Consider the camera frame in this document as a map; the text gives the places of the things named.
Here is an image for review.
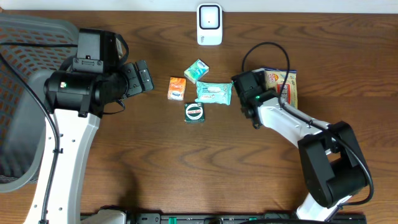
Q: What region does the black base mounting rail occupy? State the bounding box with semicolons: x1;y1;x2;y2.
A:
80;212;368;224

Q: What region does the grey plastic shopping basket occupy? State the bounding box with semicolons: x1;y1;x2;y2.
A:
1;14;78;193

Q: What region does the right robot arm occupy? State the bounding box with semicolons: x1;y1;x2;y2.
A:
231;70;374;222

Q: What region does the dark green small box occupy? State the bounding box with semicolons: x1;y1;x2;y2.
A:
185;103;205;123

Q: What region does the green tissue pack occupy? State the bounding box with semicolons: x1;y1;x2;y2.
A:
184;59;210;84

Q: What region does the green wet wipes pack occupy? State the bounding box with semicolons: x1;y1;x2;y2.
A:
195;81;233;105

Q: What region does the orange tissue pack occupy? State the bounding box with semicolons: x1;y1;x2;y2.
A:
167;77;187;101

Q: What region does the yellow snack bag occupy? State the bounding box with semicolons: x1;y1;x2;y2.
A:
254;67;298;109

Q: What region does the white barcode scanner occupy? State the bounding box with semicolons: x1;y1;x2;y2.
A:
197;3;223;45

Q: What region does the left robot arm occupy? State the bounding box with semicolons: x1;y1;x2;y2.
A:
25;29;154;223

